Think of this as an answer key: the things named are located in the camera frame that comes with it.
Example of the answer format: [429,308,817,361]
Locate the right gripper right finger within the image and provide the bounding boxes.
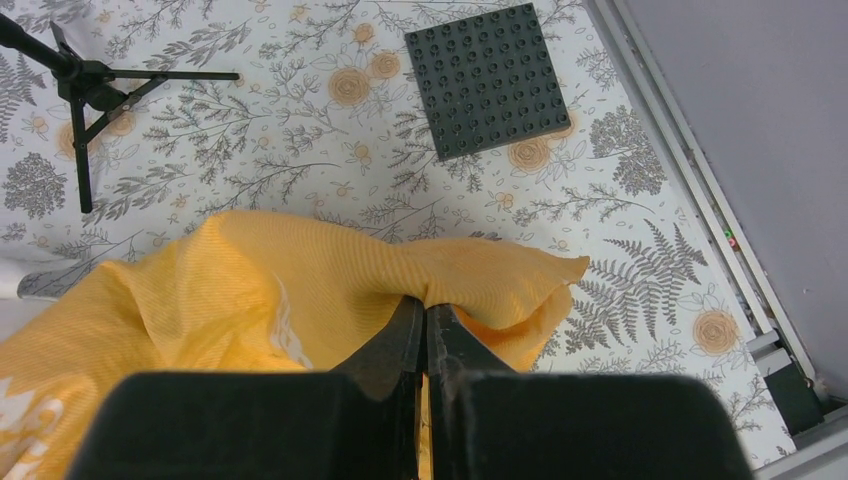
[426,305,514,479]

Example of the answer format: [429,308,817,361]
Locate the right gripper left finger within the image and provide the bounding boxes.
[332,296,424,479]

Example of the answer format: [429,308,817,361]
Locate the orange pillowcase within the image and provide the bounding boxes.
[1,211,590,479]

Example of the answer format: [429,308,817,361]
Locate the floral tablecloth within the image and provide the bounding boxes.
[1,1,795,467]

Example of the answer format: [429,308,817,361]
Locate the dark grey building plate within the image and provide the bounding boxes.
[404,3,572,160]

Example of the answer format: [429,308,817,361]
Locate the black tripod stand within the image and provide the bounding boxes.
[1,15,240,214]

